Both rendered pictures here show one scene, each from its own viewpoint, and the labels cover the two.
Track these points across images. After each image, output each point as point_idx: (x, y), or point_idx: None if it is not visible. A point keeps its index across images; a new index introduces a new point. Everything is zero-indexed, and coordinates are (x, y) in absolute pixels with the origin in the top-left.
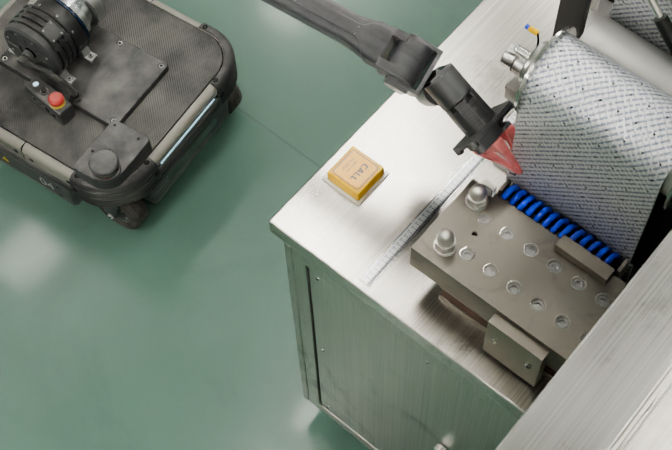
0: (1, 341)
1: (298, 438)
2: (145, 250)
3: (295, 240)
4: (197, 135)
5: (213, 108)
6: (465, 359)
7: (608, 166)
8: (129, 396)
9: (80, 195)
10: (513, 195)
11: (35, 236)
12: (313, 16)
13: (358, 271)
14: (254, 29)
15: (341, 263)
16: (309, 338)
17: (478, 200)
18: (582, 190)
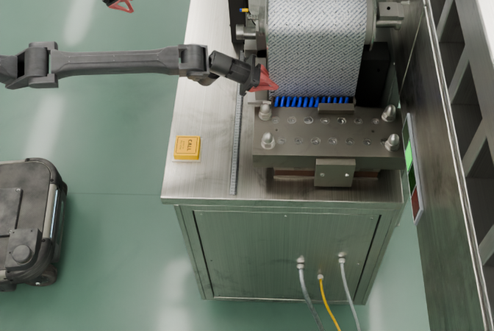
0: None
1: (210, 324)
2: (67, 289)
3: (181, 198)
4: (59, 214)
5: (59, 196)
6: (309, 196)
7: (331, 45)
8: None
9: (16, 281)
10: (279, 102)
11: (0, 323)
12: (129, 63)
13: (225, 191)
14: (49, 153)
15: (214, 193)
16: (201, 259)
17: (267, 112)
18: (317, 73)
